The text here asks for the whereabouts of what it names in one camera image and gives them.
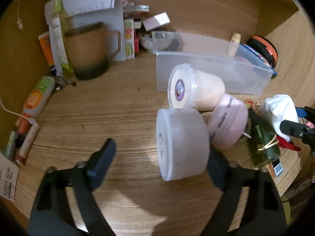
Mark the cream cosmetic tube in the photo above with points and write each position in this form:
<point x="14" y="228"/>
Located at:
<point x="233" y="44"/>

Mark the blue patchwork pencil case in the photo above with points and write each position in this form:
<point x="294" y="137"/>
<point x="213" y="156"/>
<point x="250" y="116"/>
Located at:
<point x="248" y="50"/>

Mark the white paper tag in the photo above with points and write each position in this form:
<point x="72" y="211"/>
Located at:
<point x="8" y="177"/>

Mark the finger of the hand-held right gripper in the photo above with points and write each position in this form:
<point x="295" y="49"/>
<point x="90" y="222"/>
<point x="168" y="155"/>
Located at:
<point x="308" y="113"/>
<point x="292" y="128"/>

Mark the glass bowl of beads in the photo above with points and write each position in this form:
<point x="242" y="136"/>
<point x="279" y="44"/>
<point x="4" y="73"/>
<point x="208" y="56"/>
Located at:
<point x="157" y="43"/>

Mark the red plastic clip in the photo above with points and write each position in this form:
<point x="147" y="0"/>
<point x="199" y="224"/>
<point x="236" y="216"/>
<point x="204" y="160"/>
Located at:
<point x="288" y="144"/>

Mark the green wrapped package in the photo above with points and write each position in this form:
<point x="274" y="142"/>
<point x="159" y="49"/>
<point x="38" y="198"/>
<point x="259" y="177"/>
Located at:
<point x="263" y="137"/>

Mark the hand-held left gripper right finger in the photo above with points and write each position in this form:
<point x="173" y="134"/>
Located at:
<point x="216" y="168"/>

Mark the pink round device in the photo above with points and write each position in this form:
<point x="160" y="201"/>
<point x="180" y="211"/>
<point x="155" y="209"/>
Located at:
<point x="226" y="123"/>

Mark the brown ceramic mug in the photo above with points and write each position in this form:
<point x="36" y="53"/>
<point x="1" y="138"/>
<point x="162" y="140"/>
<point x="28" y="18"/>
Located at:
<point x="86" y="51"/>

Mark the clear plastic storage box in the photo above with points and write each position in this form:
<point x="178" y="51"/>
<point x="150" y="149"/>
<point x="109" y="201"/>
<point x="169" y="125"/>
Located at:
<point x="209" y="54"/>

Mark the wooden desktop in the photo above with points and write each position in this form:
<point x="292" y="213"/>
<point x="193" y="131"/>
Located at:
<point x="110" y="108"/>

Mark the small pink box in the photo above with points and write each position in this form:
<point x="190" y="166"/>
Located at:
<point x="157" y="21"/>

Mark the clear plastic jar white lid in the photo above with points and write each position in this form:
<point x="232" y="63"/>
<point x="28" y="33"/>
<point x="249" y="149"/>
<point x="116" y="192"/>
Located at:
<point x="196" y="86"/>

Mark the green and white carton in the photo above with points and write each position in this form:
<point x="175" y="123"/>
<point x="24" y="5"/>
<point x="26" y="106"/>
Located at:
<point x="57" y="41"/>

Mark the pink plastic bag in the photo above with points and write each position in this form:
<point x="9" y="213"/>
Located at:
<point x="126" y="1"/>

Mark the orange and green tube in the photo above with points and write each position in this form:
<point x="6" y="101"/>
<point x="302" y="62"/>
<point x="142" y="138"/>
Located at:
<point x="37" y="95"/>

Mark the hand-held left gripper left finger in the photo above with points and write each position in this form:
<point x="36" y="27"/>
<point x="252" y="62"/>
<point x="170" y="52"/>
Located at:
<point x="104" y="157"/>

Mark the fruit print box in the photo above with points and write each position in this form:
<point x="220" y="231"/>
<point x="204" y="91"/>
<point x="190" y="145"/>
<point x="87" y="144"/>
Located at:
<point x="129" y="39"/>

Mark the green small packet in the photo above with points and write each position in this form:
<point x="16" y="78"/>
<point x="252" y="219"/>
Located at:
<point x="10" y="145"/>

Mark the white tissue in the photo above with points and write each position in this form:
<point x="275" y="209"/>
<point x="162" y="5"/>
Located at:
<point x="278" y="108"/>

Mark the orange tube carton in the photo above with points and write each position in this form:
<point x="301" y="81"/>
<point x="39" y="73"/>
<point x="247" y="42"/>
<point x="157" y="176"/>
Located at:
<point x="45" y="49"/>

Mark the metal keys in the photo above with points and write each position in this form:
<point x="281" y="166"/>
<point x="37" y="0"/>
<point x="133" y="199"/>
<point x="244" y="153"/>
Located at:
<point x="62" y="82"/>

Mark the round white frosted container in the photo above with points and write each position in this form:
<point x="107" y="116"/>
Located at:
<point x="182" y="142"/>

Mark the white booklet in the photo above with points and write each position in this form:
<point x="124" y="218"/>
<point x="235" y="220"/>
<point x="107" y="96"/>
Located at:
<point x="108" y="19"/>

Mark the black and orange round pouch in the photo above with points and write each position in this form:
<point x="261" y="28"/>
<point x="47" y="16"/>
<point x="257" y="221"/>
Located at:
<point x="263" y="44"/>

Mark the cream lip balm stick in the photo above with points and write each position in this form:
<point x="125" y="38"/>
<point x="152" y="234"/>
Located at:
<point x="28" y="142"/>

